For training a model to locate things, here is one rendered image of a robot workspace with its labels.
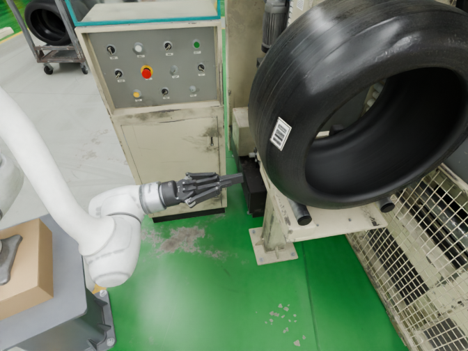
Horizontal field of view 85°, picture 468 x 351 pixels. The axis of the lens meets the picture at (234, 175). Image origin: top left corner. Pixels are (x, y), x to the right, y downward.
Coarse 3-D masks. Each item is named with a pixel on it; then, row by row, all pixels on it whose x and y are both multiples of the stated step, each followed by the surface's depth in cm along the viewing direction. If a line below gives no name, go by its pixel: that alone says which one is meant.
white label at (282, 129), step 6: (282, 120) 54; (276, 126) 55; (282, 126) 54; (288, 126) 53; (276, 132) 56; (282, 132) 55; (288, 132) 53; (276, 138) 56; (282, 138) 55; (276, 144) 57; (282, 144) 55
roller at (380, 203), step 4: (388, 196) 83; (380, 200) 83; (384, 200) 82; (388, 200) 82; (376, 204) 84; (380, 204) 82; (384, 204) 82; (388, 204) 81; (392, 204) 81; (380, 208) 83; (384, 208) 81; (388, 208) 82; (392, 208) 82; (384, 212) 83
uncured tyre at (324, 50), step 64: (384, 0) 50; (320, 64) 48; (384, 64) 46; (448, 64) 48; (256, 128) 66; (320, 128) 53; (384, 128) 90; (448, 128) 72; (320, 192) 73; (384, 192) 75
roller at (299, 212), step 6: (288, 198) 85; (294, 204) 82; (300, 204) 81; (294, 210) 81; (300, 210) 79; (306, 210) 79; (300, 216) 78; (306, 216) 77; (300, 222) 78; (306, 222) 79
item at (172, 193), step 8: (168, 184) 74; (176, 184) 77; (192, 184) 76; (168, 192) 73; (176, 192) 75; (184, 192) 74; (192, 192) 74; (168, 200) 73; (176, 200) 73; (184, 200) 73
